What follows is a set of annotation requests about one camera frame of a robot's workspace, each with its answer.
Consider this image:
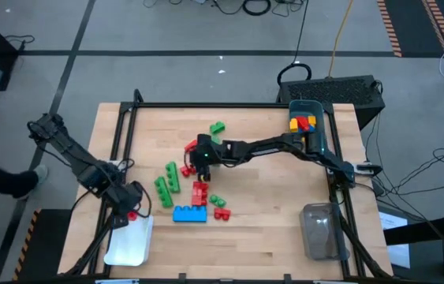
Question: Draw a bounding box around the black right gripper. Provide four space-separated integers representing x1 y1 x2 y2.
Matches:
191 155 213 183

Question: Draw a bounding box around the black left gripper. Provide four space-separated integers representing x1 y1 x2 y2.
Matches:
106 179 144 231

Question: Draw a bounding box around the red three-stud block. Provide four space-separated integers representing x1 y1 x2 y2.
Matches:
191 181 210 207

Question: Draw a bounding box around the green four-stud block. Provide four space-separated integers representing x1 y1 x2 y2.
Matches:
165 161 181 195
154 175 175 209

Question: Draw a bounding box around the blue four-stud block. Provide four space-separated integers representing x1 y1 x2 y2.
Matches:
172 204 208 223

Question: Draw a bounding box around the translucent white plastic bin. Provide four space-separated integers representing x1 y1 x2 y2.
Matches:
103 214 155 267

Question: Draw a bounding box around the green two-stud block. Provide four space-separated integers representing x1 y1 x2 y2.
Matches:
208 193 228 209
210 121 227 136

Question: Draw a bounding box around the black mat with striped edges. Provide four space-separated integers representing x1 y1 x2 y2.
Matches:
377 0 444 58
12 207 73 282

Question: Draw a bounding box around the person's shoe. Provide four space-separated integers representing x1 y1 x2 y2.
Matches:
31 164 50 187

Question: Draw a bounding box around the grey-blue plastic bin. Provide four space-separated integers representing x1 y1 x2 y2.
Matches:
287 99 328 156

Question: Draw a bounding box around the person's leg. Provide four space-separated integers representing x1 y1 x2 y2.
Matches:
0 157 39 200

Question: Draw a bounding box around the translucent grey plastic bin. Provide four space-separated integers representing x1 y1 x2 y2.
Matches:
299 202 352 262

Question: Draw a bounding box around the black perforated computer case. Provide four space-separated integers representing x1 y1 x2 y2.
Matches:
276 74 386 131

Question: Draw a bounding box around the small black controller box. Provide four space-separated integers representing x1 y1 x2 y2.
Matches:
356 160 383 177

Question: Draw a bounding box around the white paper sheet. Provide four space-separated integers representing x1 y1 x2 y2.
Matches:
379 211 412 270

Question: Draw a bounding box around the black floor strip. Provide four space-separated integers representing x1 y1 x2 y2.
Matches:
382 214 444 246

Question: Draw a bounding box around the black table frame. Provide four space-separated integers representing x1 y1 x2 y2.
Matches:
58 88 395 279

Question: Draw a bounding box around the black hanging cable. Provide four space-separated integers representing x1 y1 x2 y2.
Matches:
276 0 313 86

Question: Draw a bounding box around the coiled black cable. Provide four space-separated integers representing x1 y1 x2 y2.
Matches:
242 0 272 17

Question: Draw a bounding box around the yellow hanging cable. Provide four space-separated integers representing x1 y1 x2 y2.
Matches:
326 0 355 79

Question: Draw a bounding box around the black floor cable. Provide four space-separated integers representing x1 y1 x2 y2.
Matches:
371 114 444 222

